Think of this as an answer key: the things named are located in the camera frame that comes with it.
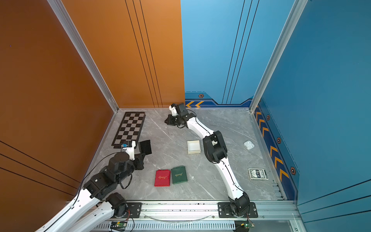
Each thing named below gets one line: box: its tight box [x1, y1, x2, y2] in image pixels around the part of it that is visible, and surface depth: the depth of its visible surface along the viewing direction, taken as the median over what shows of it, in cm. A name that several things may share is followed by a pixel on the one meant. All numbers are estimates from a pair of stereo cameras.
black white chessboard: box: [111, 111, 146, 149], surface depth 105 cm
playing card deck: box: [248, 168, 269, 181], surface depth 85 cm
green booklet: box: [171, 165, 188, 185], surface depth 84 cm
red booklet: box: [154, 169, 171, 188], surface depth 83 cm
